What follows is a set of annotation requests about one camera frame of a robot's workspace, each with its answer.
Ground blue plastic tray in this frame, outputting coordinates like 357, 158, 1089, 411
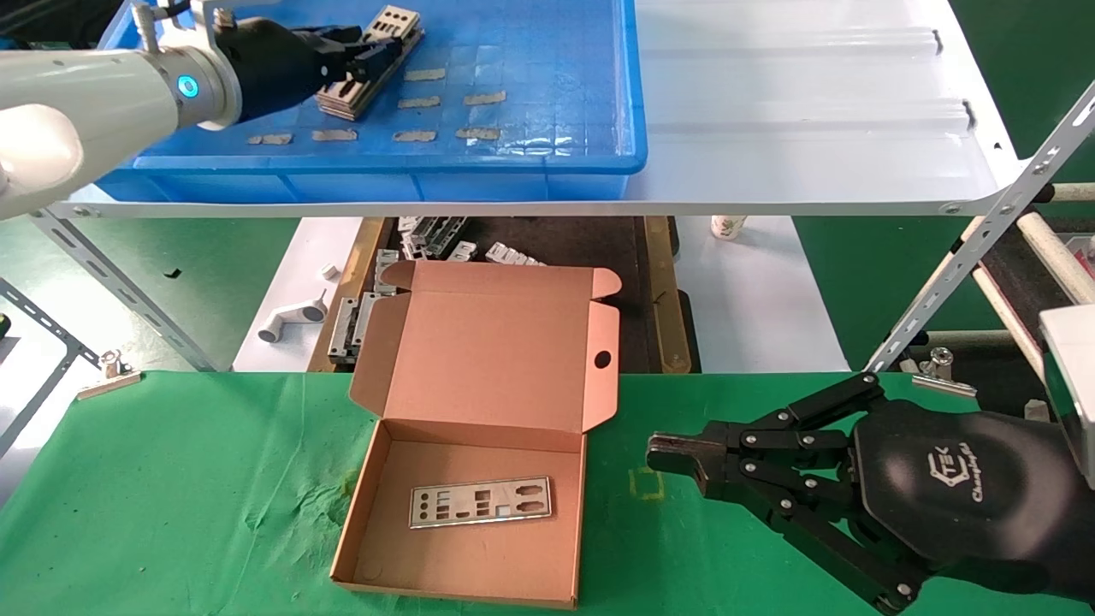
94, 0, 647, 204

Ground silver binder clip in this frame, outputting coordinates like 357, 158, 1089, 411
911, 346, 978, 399
75, 349, 142, 401

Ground grey slotted angle strut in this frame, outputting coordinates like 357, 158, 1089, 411
30, 212, 211, 371
864, 81, 1095, 373

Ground grey slotted angle frame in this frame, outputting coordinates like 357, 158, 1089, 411
0, 278, 102, 459

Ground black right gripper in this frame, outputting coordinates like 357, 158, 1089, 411
648, 370, 1074, 613

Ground stacked silver I/O shields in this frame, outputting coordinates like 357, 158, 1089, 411
315, 30, 426, 122

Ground white metal shelf board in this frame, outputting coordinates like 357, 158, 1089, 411
47, 0, 1023, 219

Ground white rack tube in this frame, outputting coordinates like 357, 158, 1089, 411
1031, 182, 1095, 204
974, 264, 1050, 379
1016, 212, 1095, 305

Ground black rack belt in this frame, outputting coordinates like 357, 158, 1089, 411
980, 218, 1087, 343

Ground white plastic pipe fitting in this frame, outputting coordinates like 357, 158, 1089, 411
257, 289, 328, 345

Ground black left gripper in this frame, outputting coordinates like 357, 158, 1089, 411
218, 17, 410, 125

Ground open brown cardboard box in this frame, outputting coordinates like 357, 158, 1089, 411
330, 259, 623, 610

